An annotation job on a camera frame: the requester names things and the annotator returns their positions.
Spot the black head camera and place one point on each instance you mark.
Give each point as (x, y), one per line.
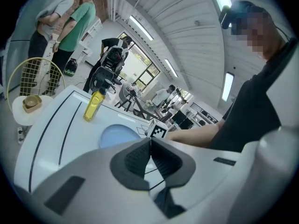
(225, 17)

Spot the white power strip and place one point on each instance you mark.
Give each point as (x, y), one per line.
(20, 135)

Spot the grey chair black legs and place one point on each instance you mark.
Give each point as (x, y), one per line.
(122, 92)

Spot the large window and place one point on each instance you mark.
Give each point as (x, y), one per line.
(144, 62)

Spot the person's right forearm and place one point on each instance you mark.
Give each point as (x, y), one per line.
(196, 136)

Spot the white rack with monitors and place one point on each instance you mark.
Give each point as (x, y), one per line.
(182, 120)

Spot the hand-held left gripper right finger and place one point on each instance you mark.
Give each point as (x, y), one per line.
(205, 171)

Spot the person's black shirt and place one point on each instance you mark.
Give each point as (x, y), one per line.
(252, 106)

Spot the big blue plate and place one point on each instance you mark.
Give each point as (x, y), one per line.
(116, 135)

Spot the black lattice table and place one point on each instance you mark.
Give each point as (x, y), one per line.
(127, 101)

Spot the small white flower pot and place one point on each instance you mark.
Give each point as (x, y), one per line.
(149, 103)

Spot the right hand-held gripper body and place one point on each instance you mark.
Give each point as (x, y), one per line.
(157, 130)

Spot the yellow oil bottle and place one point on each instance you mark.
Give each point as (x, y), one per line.
(93, 106)

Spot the person's head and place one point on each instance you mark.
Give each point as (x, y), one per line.
(264, 38)

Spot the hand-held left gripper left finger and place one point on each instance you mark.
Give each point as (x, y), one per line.
(93, 171)

